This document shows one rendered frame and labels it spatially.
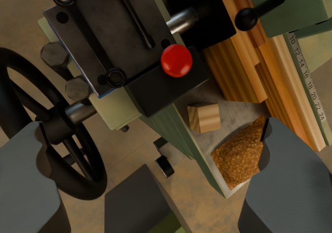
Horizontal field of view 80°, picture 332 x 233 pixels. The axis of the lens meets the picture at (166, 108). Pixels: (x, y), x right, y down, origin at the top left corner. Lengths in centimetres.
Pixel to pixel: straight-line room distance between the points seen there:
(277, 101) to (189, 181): 113
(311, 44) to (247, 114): 33
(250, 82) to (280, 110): 12
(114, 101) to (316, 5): 21
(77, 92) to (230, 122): 25
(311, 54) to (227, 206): 127
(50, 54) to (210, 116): 21
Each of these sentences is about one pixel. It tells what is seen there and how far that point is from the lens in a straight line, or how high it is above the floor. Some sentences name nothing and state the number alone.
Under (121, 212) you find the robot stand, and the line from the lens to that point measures 107.
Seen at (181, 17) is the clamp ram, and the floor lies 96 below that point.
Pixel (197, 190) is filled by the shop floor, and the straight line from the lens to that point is 150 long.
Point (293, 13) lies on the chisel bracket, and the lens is 25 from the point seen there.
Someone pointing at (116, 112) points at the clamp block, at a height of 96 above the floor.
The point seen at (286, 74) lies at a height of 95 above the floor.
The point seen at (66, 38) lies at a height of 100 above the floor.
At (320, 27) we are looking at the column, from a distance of 53.
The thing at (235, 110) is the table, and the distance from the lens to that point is 37.
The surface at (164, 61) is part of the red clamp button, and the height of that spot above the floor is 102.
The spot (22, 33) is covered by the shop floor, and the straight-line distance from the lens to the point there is 129.
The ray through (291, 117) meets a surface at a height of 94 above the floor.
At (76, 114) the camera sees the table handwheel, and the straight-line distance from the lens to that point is 38.
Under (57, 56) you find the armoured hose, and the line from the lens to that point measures 23.
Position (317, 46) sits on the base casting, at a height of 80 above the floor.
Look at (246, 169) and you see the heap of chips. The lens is 38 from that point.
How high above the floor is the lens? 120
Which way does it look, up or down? 72 degrees down
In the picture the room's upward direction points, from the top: 106 degrees clockwise
